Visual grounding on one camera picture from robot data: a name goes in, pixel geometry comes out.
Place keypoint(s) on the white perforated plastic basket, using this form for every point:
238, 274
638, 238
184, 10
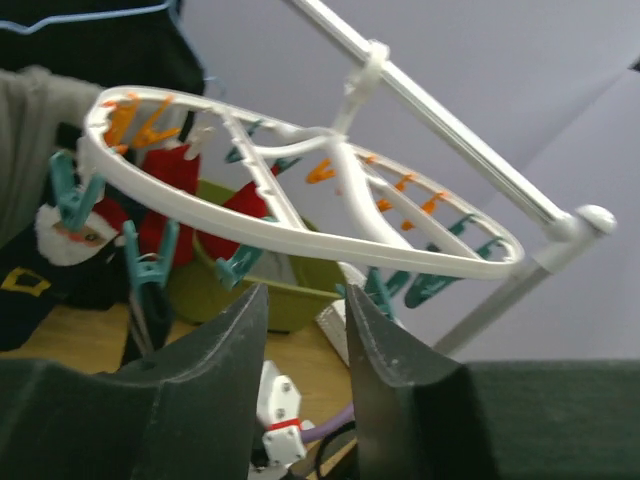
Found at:
332, 320

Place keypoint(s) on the grey hanging cloth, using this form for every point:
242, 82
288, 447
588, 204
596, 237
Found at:
33, 103

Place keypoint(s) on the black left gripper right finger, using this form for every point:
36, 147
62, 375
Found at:
422, 415

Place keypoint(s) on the silver white clothes rack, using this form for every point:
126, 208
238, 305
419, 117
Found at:
569, 235

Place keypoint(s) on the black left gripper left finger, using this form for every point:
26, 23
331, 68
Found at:
186, 411

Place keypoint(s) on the navy santa christmas sock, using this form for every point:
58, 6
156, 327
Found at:
46, 263

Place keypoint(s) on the orange clothes clip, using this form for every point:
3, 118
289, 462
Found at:
122, 114
147, 135
321, 172

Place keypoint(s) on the white clothes clip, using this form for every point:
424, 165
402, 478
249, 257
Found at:
196, 139

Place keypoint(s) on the white round clip hanger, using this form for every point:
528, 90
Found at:
387, 149

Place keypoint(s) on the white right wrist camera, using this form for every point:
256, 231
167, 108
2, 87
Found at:
277, 441

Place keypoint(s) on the black white striped sock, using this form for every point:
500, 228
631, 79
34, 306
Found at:
151, 318

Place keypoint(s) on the black hanging garment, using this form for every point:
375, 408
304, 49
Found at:
100, 45

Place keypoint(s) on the olive green plastic bin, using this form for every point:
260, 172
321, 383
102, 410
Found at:
299, 288

